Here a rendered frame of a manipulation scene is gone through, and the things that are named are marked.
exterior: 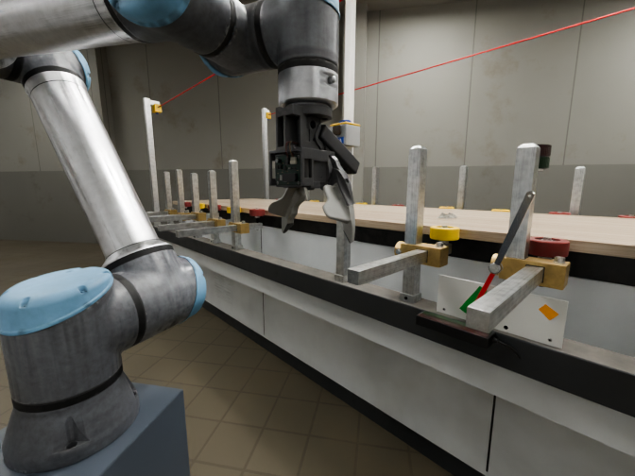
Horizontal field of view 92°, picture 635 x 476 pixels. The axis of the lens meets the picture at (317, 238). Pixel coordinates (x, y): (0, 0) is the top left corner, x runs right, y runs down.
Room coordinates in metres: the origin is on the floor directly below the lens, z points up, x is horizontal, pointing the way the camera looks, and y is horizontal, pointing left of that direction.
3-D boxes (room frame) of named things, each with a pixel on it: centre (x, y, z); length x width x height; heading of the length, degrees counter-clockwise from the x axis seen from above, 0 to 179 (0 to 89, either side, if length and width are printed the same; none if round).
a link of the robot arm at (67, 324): (0.49, 0.43, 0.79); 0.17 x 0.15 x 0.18; 156
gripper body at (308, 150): (0.48, 0.02, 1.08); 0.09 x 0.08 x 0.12; 139
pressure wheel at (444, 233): (0.88, -0.37, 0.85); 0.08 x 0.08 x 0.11
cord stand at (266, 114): (3.28, 0.52, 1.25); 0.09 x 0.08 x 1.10; 44
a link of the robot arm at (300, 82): (0.49, 0.01, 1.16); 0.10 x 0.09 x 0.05; 49
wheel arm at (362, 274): (0.74, -0.23, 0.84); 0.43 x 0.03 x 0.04; 134
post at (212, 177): (1.74, 0.59, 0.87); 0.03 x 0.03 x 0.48; 44
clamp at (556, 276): (0.64, -0.46, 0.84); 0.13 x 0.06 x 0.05; 44
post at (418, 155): (0.84, -0.27, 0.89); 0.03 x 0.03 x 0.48; 44
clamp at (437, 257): (0.82, -0.28, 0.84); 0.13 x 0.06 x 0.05; 44
